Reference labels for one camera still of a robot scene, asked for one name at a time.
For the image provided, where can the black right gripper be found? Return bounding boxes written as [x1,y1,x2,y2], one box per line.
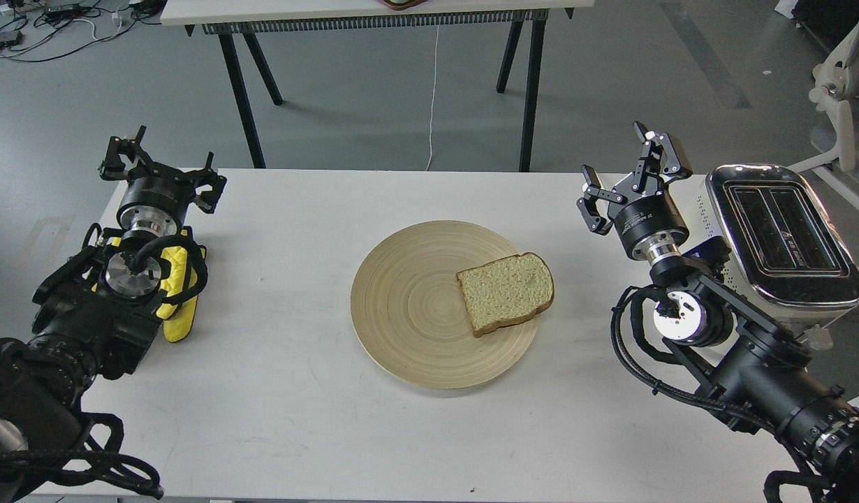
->
[576,122,693,261]

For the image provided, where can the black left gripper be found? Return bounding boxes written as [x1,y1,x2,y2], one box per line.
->
[98,125,226,232]

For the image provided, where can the slice of bread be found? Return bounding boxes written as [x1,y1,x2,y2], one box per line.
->
[455,252,555,338]

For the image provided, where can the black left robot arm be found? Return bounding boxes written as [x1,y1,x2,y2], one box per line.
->
[0,126,226,502]

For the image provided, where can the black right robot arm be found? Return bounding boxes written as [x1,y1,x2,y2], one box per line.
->
[577,123,859,502]

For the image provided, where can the white and chrome toaster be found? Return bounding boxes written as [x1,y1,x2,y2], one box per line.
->
[682,163,859,351]

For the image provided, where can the yellow cloth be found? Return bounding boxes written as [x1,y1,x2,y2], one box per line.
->
[91,226,208,343]

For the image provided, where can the white background table black legs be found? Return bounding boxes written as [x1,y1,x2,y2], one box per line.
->
[159,1,594,173]

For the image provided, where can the round wooden plate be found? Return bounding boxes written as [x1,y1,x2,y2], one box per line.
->
[351,220,541,389]

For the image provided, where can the brown object on background table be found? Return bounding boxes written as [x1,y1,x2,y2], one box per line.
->
[381,0,425,10]

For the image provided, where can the floor cables and power strips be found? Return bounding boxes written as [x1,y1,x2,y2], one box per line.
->
[0,0,168,71]

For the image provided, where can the white hanging cable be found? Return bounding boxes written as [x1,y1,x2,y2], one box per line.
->
[425,25,440,173]

